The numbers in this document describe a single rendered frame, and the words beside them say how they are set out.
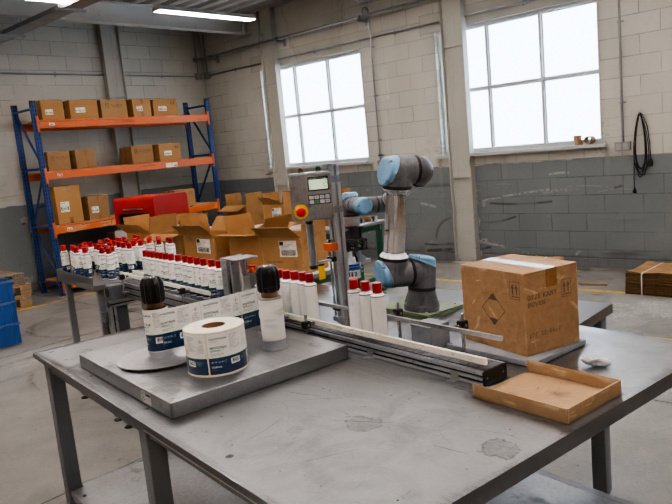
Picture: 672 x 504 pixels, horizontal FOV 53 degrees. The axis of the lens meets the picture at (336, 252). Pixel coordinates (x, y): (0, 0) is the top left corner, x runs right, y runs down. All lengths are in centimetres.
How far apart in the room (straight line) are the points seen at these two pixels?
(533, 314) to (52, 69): 904
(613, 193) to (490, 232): 155
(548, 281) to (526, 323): 16
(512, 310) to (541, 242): 593
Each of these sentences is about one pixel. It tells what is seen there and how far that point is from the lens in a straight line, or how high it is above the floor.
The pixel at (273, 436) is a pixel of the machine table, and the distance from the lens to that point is 184.
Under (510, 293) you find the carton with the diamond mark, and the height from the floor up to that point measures 105.
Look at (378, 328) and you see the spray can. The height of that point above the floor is 93.
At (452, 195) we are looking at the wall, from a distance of 853.
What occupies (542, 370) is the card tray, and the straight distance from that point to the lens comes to 214.
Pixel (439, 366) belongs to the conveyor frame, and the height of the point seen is 86.
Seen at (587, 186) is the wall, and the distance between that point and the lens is 785.
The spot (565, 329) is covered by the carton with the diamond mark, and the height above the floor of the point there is 90.
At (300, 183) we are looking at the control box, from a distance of 265.
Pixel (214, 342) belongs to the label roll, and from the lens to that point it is 218.
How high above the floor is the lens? 156
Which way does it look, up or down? 9 degrees down
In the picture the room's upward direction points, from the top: 5 degrees counter-clockwise
